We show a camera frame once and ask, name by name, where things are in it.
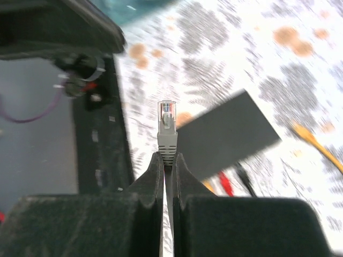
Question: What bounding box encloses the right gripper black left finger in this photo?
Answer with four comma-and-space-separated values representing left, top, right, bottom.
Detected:
1, 153, 163, 256

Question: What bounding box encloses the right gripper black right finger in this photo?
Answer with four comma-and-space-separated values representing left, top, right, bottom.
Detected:
171, 154, 332, 257

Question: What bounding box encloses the red ethernet cable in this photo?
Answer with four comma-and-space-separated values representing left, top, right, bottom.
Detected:
217, 171, 235, 197

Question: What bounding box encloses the black ethernet cable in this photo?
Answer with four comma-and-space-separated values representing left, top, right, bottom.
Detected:
234, 162, 258, 198

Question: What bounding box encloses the grey ethernet cable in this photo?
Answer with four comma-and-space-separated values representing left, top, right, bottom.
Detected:
156, 99, 178, 257

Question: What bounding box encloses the black network switch box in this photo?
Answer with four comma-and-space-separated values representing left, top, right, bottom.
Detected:
177, 91, 280, 180

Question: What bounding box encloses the yellow ethernet cable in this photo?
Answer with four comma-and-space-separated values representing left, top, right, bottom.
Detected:
202, 120, 343, 193

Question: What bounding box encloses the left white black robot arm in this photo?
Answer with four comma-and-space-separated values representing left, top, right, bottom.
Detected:
1, 1, 125, 81

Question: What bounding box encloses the floral patterned table mat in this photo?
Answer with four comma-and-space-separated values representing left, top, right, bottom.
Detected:
118, 1, 342, 253

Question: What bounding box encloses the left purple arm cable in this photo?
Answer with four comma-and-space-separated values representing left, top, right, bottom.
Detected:
0, 88, 64, 124

